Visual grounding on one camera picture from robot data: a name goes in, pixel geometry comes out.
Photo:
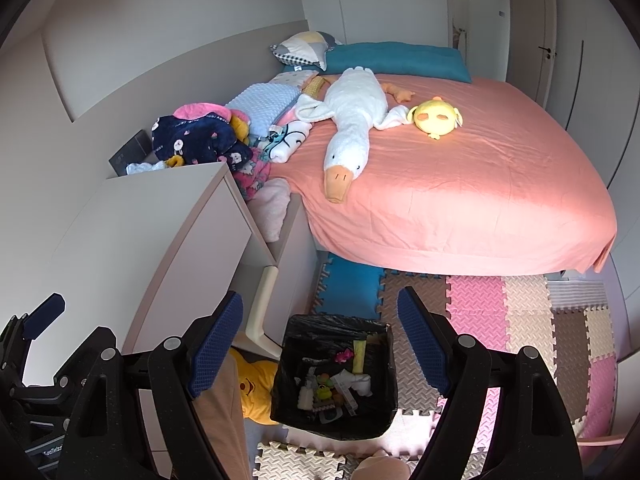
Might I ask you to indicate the yellow blanket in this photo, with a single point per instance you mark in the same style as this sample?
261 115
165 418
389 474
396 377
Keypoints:
240 127

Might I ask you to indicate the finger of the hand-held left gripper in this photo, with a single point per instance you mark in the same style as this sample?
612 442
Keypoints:
95 345
45 315

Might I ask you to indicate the yellow chick plush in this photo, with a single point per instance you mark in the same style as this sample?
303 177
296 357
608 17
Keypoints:
435 117

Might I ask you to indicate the black box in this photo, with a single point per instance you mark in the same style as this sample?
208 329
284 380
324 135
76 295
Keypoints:
127 152

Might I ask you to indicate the foam puzzle floor mats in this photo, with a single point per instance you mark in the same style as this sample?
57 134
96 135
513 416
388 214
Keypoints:
525 320

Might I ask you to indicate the pink fluffy cloth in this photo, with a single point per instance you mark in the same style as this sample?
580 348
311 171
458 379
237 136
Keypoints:
272 205

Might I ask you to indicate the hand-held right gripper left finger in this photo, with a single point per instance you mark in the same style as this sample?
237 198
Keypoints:
215 350

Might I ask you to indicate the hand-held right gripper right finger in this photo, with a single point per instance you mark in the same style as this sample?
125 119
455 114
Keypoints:
425 350

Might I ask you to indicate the person's leg beige pants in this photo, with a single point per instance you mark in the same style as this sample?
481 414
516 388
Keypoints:
220 420

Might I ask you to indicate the teal pillow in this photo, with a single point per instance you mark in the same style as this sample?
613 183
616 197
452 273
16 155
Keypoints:
400 57

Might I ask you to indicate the yellow patterned cushion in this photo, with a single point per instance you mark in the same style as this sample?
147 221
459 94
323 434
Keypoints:
314 86

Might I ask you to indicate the white goose plush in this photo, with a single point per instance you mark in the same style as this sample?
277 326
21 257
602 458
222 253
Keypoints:
350 125

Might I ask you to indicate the pink slipper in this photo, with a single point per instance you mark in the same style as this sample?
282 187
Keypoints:
380 467

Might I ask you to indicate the yellow bear plush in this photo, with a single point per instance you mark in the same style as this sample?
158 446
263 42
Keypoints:
255 390

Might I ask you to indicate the light blue blanket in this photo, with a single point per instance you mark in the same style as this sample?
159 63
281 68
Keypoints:
265 102

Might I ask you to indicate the grey striped mat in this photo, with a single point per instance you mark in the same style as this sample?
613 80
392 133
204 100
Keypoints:
575 292

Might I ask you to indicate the black lined bin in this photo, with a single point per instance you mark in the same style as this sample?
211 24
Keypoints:
380 410

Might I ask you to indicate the patchwork pillow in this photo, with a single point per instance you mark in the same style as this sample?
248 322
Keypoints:
305 47

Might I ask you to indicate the bed with pink sheet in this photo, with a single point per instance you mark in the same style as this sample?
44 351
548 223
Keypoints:
450 200

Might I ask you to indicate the small white cloth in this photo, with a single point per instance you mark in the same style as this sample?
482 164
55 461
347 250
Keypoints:
142 167

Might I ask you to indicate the navy printed blanket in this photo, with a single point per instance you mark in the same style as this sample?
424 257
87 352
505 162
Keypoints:
195 135

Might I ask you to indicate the pink floral blanket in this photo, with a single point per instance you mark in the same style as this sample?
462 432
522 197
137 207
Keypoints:
252 177

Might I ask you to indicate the white printed cloth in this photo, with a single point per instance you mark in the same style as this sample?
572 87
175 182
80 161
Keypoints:
290 142

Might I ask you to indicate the small yellow toy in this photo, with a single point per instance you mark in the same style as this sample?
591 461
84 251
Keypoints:
175 161

